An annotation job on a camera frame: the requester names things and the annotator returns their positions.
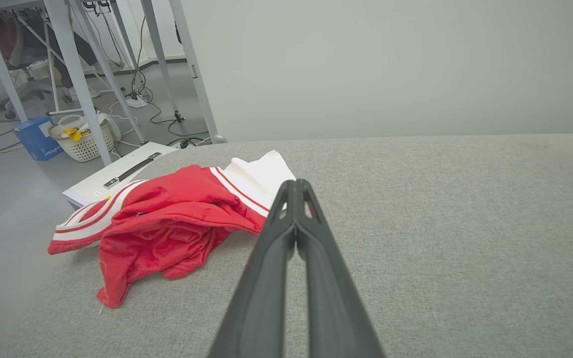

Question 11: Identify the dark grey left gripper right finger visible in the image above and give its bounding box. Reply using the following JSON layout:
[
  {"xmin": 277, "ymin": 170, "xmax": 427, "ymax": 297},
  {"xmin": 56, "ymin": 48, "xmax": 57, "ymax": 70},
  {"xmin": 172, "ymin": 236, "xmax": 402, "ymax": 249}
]
[{"xmin": 295, "ymin": 179, "xmax": 384, "ymax": 358}]

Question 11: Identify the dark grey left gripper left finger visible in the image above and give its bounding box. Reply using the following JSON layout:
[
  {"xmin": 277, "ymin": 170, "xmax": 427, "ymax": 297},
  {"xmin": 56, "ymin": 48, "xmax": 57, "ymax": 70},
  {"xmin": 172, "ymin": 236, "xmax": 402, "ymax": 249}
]
[{"xmin": 207, "ymin": 180, "xmax": 298, "ymax": 358}]

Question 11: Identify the red white sleeved T-shirt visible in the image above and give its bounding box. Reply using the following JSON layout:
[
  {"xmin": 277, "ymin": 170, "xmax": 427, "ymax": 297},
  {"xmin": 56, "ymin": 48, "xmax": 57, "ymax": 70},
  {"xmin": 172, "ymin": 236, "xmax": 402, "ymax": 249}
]
[{"xmin": 48, "ymin": 150, "xmax": 297, "ymax": 309}]

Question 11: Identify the grey fabric sofa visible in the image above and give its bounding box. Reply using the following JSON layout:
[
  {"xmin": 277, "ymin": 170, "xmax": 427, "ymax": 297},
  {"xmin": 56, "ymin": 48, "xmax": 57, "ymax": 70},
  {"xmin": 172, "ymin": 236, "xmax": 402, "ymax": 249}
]
[{"xmin": 0, "ymin": 133, "xmax": 573, "ymax": 358}]

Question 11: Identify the white metal equipment case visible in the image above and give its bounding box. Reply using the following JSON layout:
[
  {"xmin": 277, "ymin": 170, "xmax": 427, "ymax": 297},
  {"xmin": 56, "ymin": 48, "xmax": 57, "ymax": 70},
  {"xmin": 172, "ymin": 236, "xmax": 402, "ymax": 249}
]
[{"xmin": 62, "ymin": 142, "xmax": 180, "ymax": 208}]

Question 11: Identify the white plastic laundry basket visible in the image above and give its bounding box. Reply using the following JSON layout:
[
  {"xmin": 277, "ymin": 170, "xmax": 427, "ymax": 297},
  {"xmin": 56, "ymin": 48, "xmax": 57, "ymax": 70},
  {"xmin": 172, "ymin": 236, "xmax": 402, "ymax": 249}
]
[{"xmin": 49, "ymin": 114, "xmax": 116, "ymax": 163}]

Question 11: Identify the blue cardboard box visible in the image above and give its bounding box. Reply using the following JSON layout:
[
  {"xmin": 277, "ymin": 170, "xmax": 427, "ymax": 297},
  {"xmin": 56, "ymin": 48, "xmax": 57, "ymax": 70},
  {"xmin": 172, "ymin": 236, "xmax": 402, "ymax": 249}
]
[{"xmin": 12, "ymin": 116, "xmax": 64, "ymax": 161}]

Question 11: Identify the black office chair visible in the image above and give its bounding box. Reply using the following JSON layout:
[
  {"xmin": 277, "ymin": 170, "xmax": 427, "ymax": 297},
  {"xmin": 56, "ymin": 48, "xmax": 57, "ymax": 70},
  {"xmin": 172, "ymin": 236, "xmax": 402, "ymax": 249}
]
[{"xmin": 0, "ymin": 14, "xmax": 68, "ymax": 120}]

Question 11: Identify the black case carry handle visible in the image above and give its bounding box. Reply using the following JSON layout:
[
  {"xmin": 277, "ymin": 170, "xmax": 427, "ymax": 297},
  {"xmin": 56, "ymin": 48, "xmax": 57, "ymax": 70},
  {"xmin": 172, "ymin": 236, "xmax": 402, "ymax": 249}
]
[{"xmin": 103, "ymin": 152, "xmax": 162, "ymax": 189}]

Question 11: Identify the white power strip with cables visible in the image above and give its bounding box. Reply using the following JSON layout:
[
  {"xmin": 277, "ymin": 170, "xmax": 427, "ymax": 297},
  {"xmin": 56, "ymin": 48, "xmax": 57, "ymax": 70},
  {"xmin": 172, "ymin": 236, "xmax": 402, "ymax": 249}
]
[{"xmin": 131, "ymin": 15, "xmax": 210, "ymax": 141}]

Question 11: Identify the white floor cable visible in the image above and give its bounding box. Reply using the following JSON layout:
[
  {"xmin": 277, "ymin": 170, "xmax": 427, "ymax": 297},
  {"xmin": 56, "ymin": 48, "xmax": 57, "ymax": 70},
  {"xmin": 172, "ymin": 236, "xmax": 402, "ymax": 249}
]
[{"xmin": 108, "ymin": 98, "xmax": 142, "ymax": 149}]

